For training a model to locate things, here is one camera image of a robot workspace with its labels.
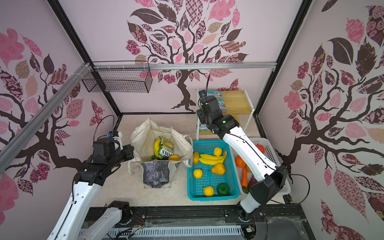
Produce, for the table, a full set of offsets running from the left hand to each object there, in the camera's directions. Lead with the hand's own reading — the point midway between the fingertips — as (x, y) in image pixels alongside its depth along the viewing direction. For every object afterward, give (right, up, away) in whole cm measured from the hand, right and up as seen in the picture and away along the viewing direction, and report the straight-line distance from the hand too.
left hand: (133, 150), depth 73 cm
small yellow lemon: (+33, -15, +10) cm, 37 cm away
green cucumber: (+59, -23, +6) cm, 63 cm away
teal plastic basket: (+42, -18, +14) cm, 47 cm away
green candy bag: (+12, +1, +19) cm, 23 cm away
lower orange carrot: (+58, -19, +7) cm, 62 cm away
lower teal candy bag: (+36, +11, +14) cm, 40 cm away
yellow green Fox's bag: (+13, -3, +14) cm, 20 cm away
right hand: (+38, +22, +1) cm, 44 cm away
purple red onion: (+63, -19, +8) cm, 67 cm away
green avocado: (+46, -22, +4) cm, 51 cm away
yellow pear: (+45, -13, +11) cm, 48 cm away
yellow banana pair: (+42, -9, +19) cm, 47 cm away
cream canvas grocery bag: (+12, -13, +1) cm, 17 cm away
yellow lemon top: (+45, -4, +18) cm, 49 cm away
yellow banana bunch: (+7, -1, +17) cm, 18 cm away
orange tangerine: (+57, -9, +12) cm, 59 cm away
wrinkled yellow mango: (+32, -7, +15) cm, 36 cm away
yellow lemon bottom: (+38, -23, +4) cm, 45 cm away
